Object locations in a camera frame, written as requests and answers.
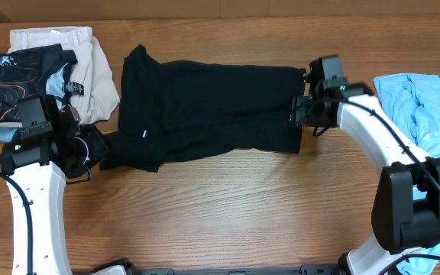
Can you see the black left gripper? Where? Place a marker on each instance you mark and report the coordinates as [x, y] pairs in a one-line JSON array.
[[100, 147]]

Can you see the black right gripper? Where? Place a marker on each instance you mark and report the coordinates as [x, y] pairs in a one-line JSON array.
[[298, 117]]

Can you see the plain black t-shirt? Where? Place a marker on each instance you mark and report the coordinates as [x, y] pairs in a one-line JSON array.
[[184, 110]]

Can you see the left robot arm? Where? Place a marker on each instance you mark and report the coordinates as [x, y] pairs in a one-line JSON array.
[[46, 154]]

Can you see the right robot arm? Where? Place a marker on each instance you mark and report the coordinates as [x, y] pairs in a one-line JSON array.
[[405, 217]]

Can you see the beige folded trousers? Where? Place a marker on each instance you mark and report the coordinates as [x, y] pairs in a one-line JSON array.
[[100, 96]]

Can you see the black patterned folded shirt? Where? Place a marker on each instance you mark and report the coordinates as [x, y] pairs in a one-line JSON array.
[[34, 71]]

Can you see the light blue crumpled garment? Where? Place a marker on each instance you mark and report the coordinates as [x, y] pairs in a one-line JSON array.
[[412, 102]]

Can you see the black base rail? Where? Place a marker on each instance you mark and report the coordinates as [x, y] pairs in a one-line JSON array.
[[124, 266]]

